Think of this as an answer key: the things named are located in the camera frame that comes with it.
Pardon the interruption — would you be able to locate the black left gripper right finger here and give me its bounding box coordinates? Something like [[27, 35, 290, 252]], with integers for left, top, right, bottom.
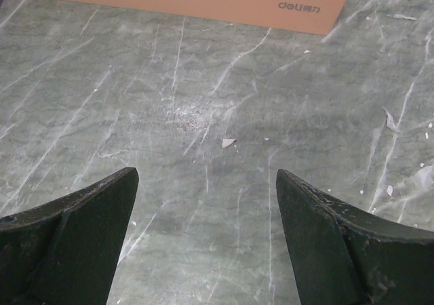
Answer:
[[276, 169, 433, 304]]

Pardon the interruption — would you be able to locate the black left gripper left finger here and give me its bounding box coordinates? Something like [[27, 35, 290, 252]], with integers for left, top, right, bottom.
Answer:
[[1, 167, 139, 304]]

